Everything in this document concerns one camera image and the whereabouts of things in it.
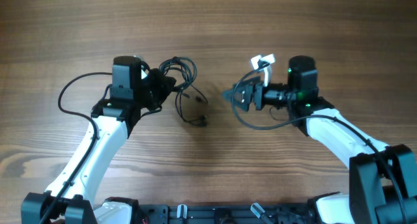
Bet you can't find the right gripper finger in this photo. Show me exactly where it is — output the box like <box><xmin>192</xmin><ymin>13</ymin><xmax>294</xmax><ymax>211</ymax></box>
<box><xmin>228</xmin><ymin>91</ymin><xmax>251</xmax><ymax>111</ymax></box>
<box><xmin>222</xmin><ymin>76</ymin><xmax>261</xmax><ymax>100</ymax></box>

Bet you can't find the black USB cable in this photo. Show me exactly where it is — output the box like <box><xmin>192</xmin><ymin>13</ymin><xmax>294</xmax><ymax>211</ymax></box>
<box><xmin>158</xmin><ymin>56</ymin><xmax>209</xmax><ymax>127</ymax></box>

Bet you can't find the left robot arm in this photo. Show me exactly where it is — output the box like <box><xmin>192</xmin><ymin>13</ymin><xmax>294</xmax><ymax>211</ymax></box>
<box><xmin>21</xmin><ymin>56</ymin><xmax>176</xmax><ymax>223</ymax></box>

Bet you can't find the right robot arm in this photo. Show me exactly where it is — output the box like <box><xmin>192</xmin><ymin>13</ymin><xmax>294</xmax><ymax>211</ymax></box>
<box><xmin>222</xmin><ymin>55</ymin><xmax>416</xmax><ymax>223</ymax></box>

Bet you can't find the left camera black cable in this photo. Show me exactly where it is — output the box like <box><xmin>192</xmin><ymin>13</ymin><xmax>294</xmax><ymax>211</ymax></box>
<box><xmin>38</xmin><ymin>72</ymin><xmax>113</xmax><ymax>224</ymax></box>

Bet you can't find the camera black cable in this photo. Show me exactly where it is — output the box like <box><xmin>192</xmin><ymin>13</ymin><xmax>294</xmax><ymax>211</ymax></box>
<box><xmin>230</xmin><ymin>63</ymin><xmax>408</xmax><ymax>224</ymax></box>
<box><xmin>38</xmin><ymin>72</ymin><xmax>113</xmax><ymax>224</ymax></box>

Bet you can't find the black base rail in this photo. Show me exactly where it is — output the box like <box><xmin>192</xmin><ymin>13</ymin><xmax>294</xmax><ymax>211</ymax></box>
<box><xmin>94</xmin><ymin>194</ymin><xmax>352</xmax><ymax>224</ymax></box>

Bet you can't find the right camera black cable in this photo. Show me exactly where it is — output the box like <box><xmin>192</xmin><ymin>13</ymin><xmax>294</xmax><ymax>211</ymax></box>
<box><xmin>230</xmin><ymin>63</ymin><xmax>408</xmax><ymax>224</ymax></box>

